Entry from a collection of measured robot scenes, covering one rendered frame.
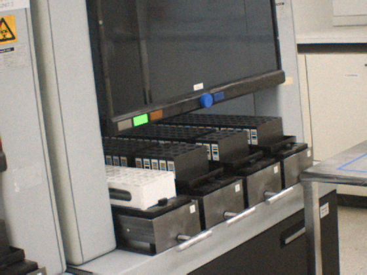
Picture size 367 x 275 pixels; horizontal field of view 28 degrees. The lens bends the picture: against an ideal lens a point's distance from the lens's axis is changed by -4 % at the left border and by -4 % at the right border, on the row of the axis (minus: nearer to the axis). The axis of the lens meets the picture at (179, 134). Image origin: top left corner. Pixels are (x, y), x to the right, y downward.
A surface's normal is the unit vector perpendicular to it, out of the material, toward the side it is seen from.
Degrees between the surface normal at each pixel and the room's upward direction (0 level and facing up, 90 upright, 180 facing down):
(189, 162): 90
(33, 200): 90
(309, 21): 90
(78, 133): 90
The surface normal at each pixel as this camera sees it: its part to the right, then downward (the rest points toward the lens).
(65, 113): 0.77, 0.04
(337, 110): -0.64, 0.22
